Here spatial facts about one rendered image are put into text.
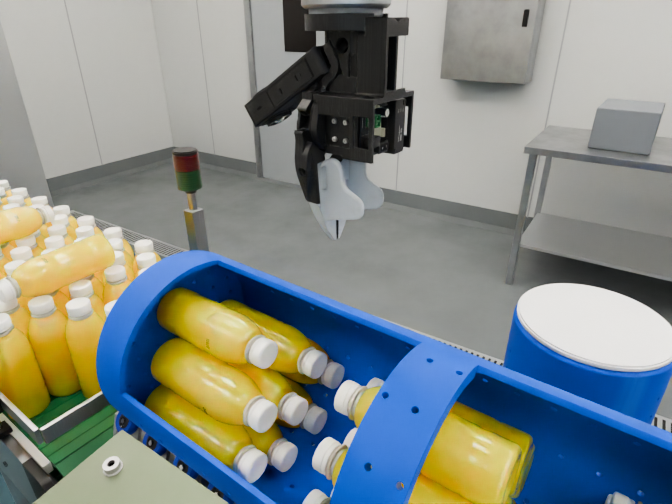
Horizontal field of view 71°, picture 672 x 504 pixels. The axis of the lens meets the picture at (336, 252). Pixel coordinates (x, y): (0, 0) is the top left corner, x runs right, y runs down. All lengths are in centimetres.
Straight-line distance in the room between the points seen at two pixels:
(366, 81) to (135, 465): 34
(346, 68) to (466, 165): 360
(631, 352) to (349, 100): 72
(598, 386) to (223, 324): 64
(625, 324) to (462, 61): 286
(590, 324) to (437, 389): 58
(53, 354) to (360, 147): 76
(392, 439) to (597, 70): 342
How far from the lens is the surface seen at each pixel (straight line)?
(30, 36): 529
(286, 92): 46
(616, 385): 95
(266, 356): 64
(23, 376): 101
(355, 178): 48
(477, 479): 50
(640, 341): 101
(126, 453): 40
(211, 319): 67
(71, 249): 101
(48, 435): 91
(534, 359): 96
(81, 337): 96
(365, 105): 40
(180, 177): 125
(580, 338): 96
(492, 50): 362
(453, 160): 404
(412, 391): 48
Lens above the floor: 155
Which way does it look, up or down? 27 degrees down
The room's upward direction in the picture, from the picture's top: straight up
